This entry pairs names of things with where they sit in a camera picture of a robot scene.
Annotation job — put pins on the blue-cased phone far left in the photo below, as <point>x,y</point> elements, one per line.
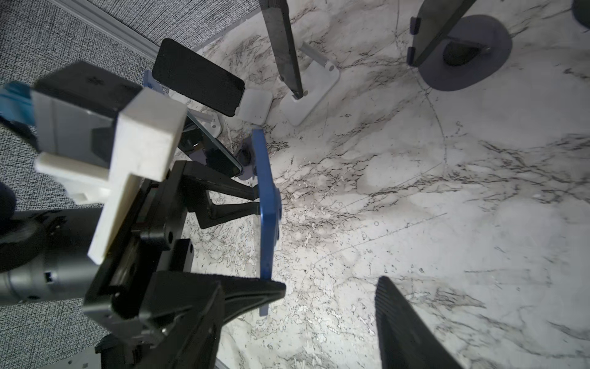
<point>270,204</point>

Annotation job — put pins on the dark green round phone stand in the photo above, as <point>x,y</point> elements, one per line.
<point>581,12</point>

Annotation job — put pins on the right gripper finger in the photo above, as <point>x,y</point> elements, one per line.
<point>404,340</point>

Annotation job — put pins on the black textured-back phone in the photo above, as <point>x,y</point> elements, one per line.
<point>184,71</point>

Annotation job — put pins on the white centre phone stand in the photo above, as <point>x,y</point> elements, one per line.
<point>317,80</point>

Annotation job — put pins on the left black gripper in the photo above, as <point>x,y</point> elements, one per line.
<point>150,241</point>

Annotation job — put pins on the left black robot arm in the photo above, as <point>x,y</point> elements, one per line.
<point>44,258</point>

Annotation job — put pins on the white stand far left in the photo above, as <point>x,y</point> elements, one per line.
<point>211,122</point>

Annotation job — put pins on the grey round stand front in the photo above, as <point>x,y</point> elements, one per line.
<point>246,158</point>

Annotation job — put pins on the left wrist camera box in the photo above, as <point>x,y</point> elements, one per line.
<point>98,135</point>

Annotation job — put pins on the white stand behind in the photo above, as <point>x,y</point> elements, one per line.
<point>254,106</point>

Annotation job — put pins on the purple round phone stand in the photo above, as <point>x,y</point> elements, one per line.
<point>476,47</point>

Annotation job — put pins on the green-edged phone on round stand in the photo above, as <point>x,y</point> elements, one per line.
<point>200,145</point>

